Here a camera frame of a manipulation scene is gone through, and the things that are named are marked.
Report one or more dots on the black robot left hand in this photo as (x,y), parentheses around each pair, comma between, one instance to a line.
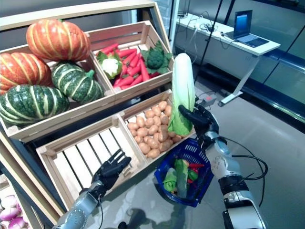
(108,171)

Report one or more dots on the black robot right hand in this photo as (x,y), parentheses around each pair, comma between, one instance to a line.
(205,121)

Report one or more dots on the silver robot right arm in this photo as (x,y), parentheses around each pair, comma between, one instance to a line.
(228,171)

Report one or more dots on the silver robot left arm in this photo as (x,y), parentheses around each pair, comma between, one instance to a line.
(78,212)

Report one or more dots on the blue plastic shopping basket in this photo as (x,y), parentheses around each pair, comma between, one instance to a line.
(205,181)

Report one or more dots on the long red chili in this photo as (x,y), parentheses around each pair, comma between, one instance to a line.
(196,165)

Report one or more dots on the small beige vegetable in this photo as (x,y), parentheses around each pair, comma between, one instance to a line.
(186,164)

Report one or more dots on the wide slatted wooden crate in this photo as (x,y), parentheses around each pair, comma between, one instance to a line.
(78,133)

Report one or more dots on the pile of brown potatoes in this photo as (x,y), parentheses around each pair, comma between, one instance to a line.
(152,133)

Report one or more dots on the green bell pepper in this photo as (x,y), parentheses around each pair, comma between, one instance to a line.
(192,175)
(169,183)

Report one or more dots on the small red chili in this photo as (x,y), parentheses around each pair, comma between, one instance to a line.
(190,181)

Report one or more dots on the small napa cabbage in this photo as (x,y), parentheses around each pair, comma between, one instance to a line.
(181,179)

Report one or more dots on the wooden potato crate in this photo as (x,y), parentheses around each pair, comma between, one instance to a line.
(143,103)

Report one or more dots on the wooden pumpkin crate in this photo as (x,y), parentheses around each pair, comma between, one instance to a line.
(59,124)

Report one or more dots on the wooden carrot crate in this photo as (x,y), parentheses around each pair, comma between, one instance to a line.
(143,86)

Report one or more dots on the green broccoli with leaves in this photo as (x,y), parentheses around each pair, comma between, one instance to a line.
(155,58)

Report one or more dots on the white desk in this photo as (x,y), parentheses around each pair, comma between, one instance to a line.
(214,38)

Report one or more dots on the pile of red carrots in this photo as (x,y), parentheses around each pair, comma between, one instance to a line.
(132,69)

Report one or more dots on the green striped pumpkin with stem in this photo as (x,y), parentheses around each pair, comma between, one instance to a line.
(76,82)

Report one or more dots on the tall black tripod stand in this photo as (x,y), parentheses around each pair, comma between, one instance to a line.
(213,26)

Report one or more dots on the large green striped pumpkin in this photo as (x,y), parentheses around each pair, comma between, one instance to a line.
(31,105)

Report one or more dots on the pile of purple white turnips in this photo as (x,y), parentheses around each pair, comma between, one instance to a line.
(12,214)

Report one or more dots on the white cauliflower green leaves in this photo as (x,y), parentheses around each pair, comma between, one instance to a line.
(110,65)

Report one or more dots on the open grey laptop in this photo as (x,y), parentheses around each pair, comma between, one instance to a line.
(244,22)

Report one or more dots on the white framed glass door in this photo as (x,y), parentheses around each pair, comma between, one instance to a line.
(175,19)

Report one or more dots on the orange striped pumpkin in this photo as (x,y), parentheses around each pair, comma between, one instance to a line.
(23,71)
(58,39)

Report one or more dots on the grey power strip red switch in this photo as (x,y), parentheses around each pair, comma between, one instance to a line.
(208,99)

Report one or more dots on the wooden display rack dark frame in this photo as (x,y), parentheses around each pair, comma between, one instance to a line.
(71,12)

